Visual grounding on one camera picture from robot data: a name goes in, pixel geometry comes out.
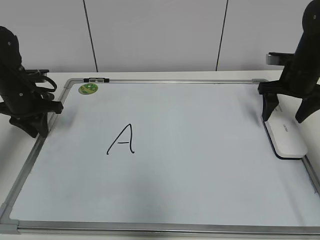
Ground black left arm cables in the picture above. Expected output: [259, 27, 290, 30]
[18, 66, 57, 100]

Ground green round magnet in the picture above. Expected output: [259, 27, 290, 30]
[78, 83, 99, 95]

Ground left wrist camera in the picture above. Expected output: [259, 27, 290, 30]
[25, 69, 50, 76]

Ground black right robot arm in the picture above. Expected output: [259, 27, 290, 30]
[257, 0, 320, 123]

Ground white board eraser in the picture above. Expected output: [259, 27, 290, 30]
[263, 105, 308, 160]

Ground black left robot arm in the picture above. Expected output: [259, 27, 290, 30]
[0, 26, 320, 138]

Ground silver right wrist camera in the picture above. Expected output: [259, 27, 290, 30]
[265, 52, 295, 66]

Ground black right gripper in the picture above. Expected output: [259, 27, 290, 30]
[257, 80, 320, 123]

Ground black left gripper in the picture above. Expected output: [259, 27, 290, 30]
[0, 99, 63, 138]

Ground whiteboard with aluminium frame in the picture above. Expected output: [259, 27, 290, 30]
[0, 78, 320, 238]

